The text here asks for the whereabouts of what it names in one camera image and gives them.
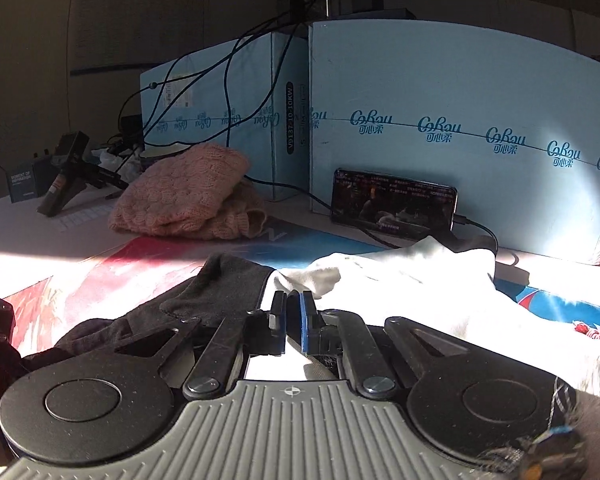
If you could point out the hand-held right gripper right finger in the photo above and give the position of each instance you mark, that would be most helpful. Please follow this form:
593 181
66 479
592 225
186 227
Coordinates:
306 325

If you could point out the pink knit sweater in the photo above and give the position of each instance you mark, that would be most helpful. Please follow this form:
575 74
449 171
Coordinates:
180 185

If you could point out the black smartphone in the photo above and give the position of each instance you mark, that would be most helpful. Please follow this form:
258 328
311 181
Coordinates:
390 205

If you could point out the white garment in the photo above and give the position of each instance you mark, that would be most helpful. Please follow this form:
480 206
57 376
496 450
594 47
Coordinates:
430 300

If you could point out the small dark blue box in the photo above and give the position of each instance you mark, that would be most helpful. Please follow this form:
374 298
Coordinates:
27 180

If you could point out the printed cartoon mat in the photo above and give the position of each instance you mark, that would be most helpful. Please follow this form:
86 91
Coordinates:
130 270

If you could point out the wall poster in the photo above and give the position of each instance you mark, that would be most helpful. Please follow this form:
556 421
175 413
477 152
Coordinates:
130 25

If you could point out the black garment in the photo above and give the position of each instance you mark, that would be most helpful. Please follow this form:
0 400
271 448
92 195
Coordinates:
220 285

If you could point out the white crumpled tissue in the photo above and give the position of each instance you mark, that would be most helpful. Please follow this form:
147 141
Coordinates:
107 157

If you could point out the small light blue box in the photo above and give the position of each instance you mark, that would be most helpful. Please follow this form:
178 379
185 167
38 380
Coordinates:
205 90

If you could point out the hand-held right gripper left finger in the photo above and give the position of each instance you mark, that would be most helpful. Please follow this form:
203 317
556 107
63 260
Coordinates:
278 320

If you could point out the large light blue carton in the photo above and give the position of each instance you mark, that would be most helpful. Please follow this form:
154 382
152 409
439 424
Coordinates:
455 85

